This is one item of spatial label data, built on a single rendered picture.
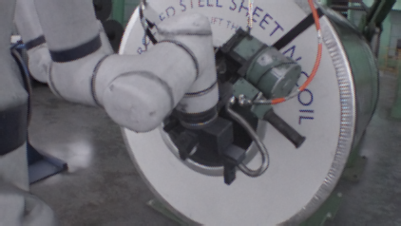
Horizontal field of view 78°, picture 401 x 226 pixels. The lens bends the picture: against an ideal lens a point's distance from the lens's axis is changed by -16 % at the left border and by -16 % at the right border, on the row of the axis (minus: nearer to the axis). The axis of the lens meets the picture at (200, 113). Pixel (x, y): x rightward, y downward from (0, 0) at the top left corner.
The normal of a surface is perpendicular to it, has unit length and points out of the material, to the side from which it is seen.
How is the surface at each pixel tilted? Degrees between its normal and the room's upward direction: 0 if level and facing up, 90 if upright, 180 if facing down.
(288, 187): 90
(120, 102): 106
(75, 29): 100
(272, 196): 90
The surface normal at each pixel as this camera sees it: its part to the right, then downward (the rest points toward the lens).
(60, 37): 0.05, 0.56
